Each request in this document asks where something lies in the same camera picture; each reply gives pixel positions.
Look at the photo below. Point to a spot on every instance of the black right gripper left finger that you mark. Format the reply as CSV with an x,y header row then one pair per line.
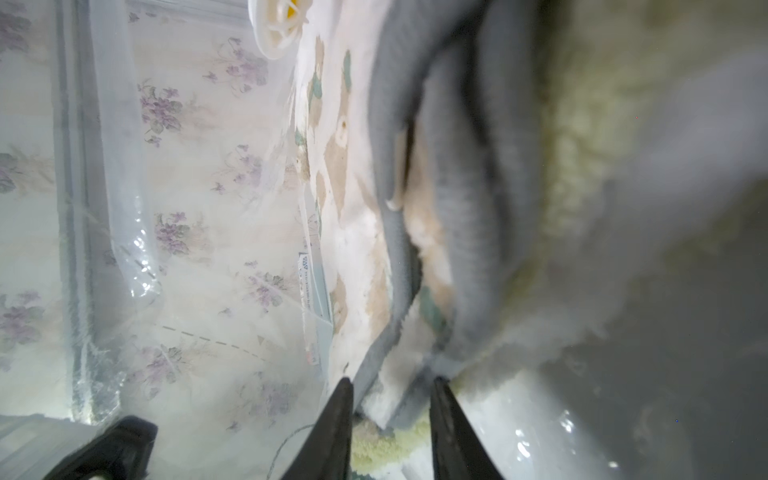
x,y
326,452

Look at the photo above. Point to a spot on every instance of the white label card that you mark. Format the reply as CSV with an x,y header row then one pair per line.
x,y
317,322

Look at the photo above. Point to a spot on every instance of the white vacuum bag valve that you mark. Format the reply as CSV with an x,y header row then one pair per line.
x,y
277,24

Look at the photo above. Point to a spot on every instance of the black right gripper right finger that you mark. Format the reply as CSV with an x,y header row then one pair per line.
x,y
457,453

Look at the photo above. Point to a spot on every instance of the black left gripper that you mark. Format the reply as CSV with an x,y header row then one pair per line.
x,y
122,451

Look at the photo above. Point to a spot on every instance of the light green fleece blanket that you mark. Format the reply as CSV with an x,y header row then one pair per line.
x,y
633,343

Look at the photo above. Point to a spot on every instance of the clear plastic vacuum bag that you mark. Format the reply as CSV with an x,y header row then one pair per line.
x,y
153,206

